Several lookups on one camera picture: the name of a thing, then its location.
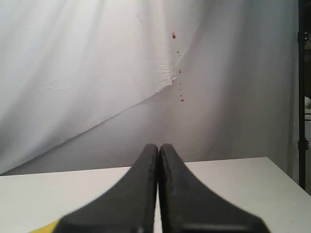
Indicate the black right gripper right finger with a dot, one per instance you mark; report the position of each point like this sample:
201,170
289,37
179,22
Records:
188,206

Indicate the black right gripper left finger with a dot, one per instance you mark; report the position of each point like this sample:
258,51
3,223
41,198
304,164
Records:
127,207

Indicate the yellow sponge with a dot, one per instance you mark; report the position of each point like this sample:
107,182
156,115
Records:
46,229

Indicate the white backdrop cloth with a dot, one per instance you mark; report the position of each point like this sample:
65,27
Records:
86,84

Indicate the black light stand pole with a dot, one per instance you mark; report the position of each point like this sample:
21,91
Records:
303,143

